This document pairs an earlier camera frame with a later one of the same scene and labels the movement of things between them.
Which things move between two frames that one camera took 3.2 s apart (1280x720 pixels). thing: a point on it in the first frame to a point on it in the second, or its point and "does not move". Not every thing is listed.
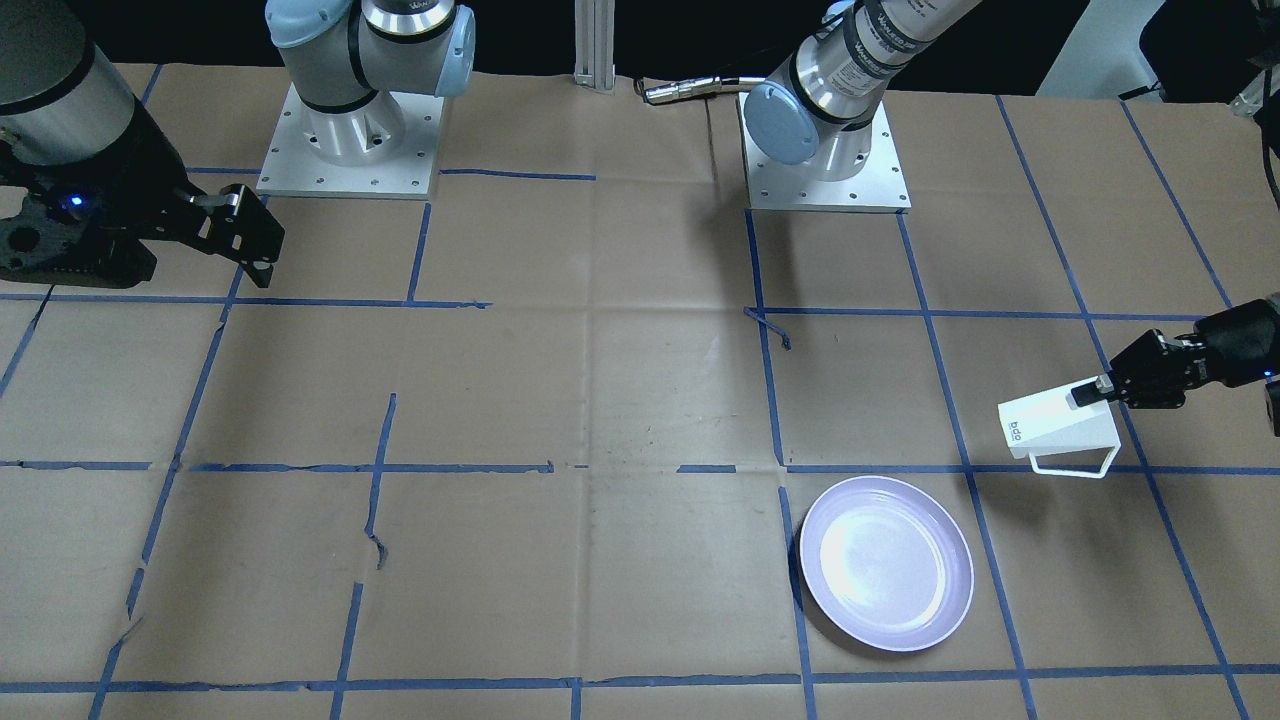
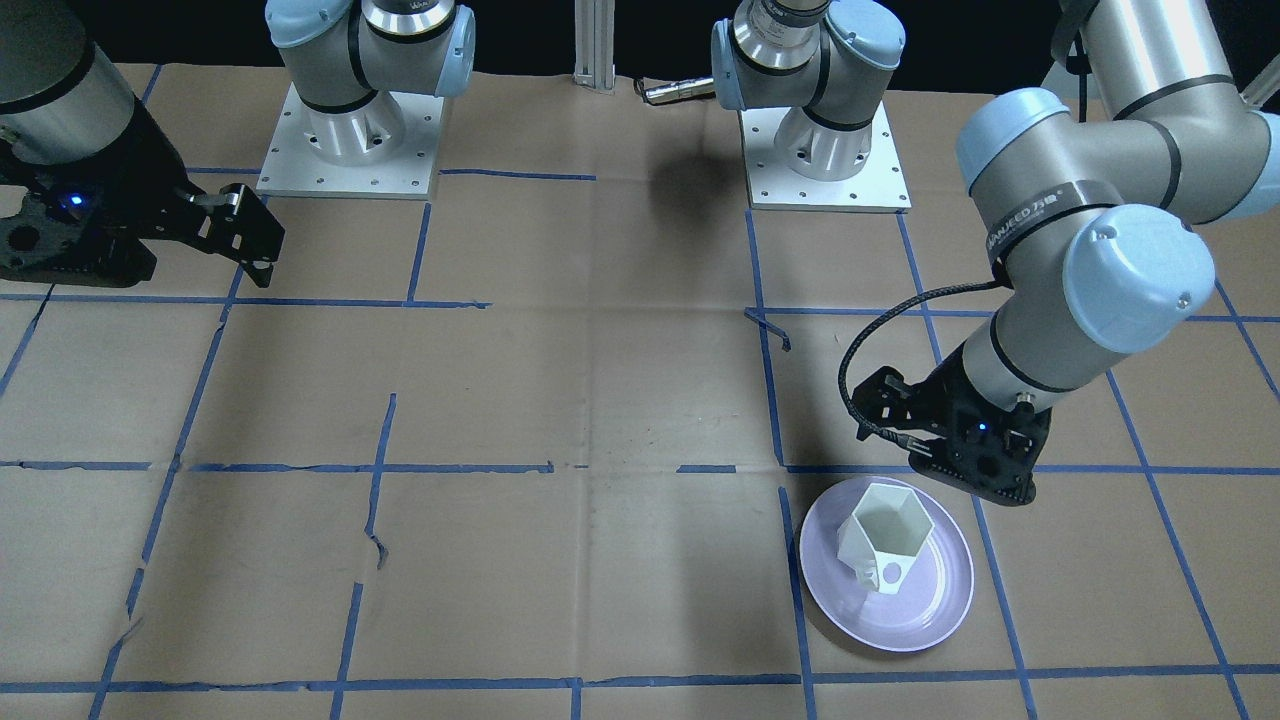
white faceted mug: (1042, 424) to (882, 538)
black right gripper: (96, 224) does not move
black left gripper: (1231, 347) to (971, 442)
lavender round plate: (890, 560) does not move
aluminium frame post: (595, 44) does not move
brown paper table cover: (543, 447) does not move
